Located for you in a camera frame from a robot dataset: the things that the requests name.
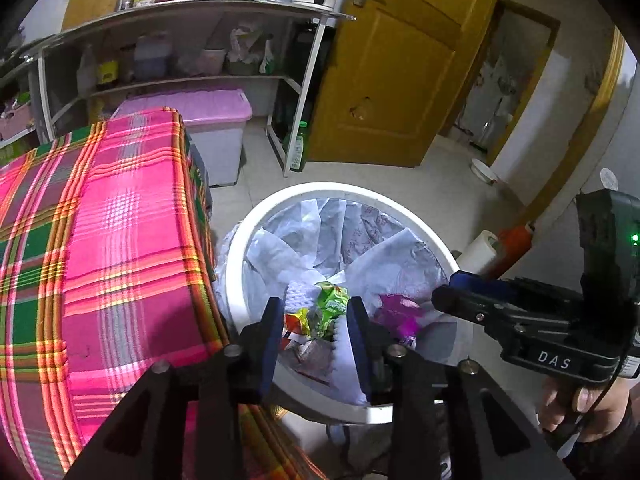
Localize orange tube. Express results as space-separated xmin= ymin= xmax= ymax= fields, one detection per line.
xmin=496 ymin=222 xmax=536 ymax=262

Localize pink plaid tablecloth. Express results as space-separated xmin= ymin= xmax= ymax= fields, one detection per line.
xmin=0 ymin=106 xmax=321 ymax=480

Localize purple liquid jug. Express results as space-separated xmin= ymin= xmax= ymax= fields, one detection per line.
xmin=134 ymin=32 xmax=170 ymax=81

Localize pale plastic bin liner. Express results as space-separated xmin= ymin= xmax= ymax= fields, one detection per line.
xmin=215 ymin=197 xmax=451 ymax=407

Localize white floor bowl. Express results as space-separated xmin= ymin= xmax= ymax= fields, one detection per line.
xmin=471 ymin=158 xmax=499 ymax=185

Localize white round waste bin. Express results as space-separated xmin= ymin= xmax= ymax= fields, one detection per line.
xmin=224 ymin=183 xmax=473 ymax=426

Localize white plastic bottle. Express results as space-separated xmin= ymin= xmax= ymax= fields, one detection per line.
xmin=77 ymin=44 xmax=99 ymax=94

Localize purple snack wrapper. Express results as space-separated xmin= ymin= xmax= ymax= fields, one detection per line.
xmin=375 ymin=294 xmax=422 ymax=342

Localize pink lid storage box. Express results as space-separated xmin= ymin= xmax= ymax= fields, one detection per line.
xmin=112 ymin=87 xmax=252 ymax=188

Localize green snack wrapper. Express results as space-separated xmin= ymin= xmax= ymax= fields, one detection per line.
xmin=314 ymin=281 xmax=350 ymax=339

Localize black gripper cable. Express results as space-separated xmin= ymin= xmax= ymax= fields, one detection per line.
xmin=575 ymin=305 xmax=640 ymax=443

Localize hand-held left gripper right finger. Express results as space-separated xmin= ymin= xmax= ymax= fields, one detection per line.
xmin=347 ymin=297 xmax=576 ymax=480

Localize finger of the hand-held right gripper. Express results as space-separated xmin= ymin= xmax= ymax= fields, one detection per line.
xmin=450 ymin=270 xmax=523 ymax=302
xmin=431 ymin=285 xmax=531 ymax=346

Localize person's right forearm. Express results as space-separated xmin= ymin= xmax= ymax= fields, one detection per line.
xmin=565 ymin=410 xmax=640 ymax=480

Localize crumpled plastic bags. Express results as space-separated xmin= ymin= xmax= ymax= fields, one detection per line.
xmin=227 ymin=22 xmax=276 ymax=76

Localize wooden door frame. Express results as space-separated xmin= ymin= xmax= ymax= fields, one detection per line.
xmin=445 ymin=0 xmax=562 ymax=162

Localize yellow wooden door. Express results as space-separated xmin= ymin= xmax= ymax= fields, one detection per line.
xmin=305 ymin=0 xmax=506 ymax=168

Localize white metal shelf rack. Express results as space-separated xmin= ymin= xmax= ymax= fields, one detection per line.
xmin=37 ymin=0 xmax=358 ymax=179

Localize green floor bottle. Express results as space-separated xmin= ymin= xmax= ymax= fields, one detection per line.
xmin=290 ymin=121 xmax=307 ymax=173

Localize person's right hand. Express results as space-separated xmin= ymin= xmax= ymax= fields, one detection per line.
xmin=539 ymin=375 xmax=633 ymax=436

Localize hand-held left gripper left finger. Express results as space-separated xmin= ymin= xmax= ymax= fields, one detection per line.
xmin=62 ymin=297 xmax=285 ymax=480

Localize pink basket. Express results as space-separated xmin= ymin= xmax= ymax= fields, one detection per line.
xmin=0 ymin=109 xmax=37 ymax=142

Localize yellow label sauce bottle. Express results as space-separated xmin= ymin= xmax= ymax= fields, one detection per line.
xmin=96 ymin=57 xmax=120 ymax=87

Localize white cylinder roll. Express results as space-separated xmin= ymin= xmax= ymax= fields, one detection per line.
xmin=457 ymin=230 xmax=499 ymax=274

